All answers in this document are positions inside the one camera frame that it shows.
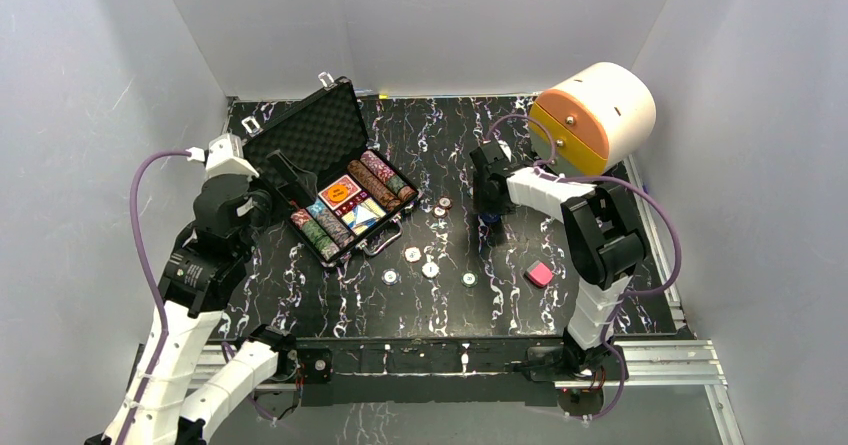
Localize red white poker chip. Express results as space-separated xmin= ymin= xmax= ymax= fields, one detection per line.
xmin=404 ymin=247 xmax=422 ymax=263

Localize round orange yellow drawer cabinet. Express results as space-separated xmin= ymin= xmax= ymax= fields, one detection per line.
xmin=528 ymin=62 xmax=656 ymax=176

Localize blue small blind button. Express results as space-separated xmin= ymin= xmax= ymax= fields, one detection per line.
xmin=479 ymin=213 xmax=501 ymax=224

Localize grey white poker chip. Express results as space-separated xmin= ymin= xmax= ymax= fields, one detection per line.
xmin=421 ymin=261 xmax=440 ymax=279

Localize blue playing card deck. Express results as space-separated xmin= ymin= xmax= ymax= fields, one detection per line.
xmin=340 ymin=197 xmax=386 ymax=236

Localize pink dealer button block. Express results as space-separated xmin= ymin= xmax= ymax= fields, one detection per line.
xmin=524 ymin=261 xmax=554 ymax=289

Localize red green chip row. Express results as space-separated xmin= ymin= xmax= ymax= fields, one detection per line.
xmin=290 ymin=209 xmax=340 ymax=260

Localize black poker chip case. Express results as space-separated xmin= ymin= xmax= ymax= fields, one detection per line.
xmin=231 ymin=74 xmax=420 ymax=267

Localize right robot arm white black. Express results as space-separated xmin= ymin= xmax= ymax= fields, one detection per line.
xmin=470 ymin=142 xmax=648 ymax=379

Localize blue white poker chip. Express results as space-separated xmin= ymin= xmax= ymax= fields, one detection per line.
xmin=381 ymin=269 xmax=400 ymax=286

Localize red playing card deck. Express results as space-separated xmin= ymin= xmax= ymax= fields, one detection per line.
xmin=318 ymin=174 xmax=363 ymax=211

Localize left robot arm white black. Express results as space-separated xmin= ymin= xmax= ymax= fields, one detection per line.
xmin=86 ymin=146 xmax=306 ymax=444

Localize blue orange chip row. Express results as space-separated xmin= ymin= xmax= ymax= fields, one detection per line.
xmin=307 ymin=199 xmax=355 ymax=249

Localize purple green chip row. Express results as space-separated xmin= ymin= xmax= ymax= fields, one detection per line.
xmin=360 ymin=150 xmax=416 ymax=201

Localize aluminium rail frame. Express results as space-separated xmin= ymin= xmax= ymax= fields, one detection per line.
xmin=132 ymin=302 xmax=747 ymax=445

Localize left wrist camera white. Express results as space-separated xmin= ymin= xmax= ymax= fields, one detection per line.
xmin=186 ymin=133 xmax=259 ymax=180

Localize brown chip row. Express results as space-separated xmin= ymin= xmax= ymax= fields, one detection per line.
xmin=347 ymin=160 xmax=401 ymax=212

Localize red dice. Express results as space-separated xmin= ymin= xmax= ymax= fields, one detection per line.
xmin=335 ymin=191 xmax=370 ymax=217

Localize green poker chip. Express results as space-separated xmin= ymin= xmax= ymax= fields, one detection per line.
xmin=461 ymin=272 xmax=478 ymax=288

